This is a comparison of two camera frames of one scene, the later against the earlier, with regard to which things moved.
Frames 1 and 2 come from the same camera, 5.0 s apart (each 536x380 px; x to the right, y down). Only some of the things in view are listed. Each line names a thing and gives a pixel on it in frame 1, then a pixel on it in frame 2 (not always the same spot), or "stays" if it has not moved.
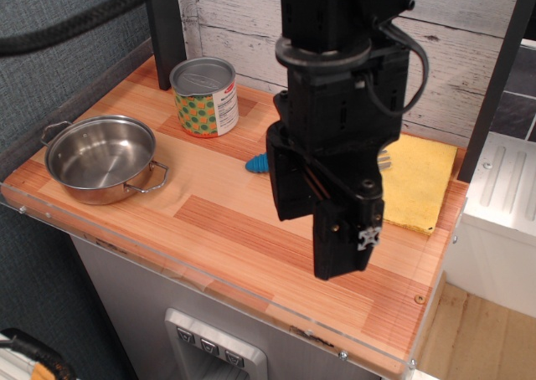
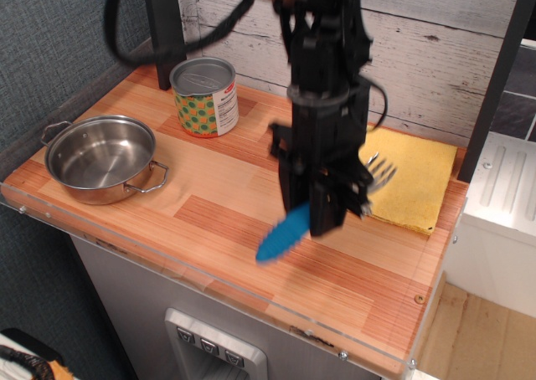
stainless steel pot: (93, 160) stays
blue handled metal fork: (260, 162) -> (296, 227)
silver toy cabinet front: (169, 326) stays
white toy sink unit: (493, 251) stays
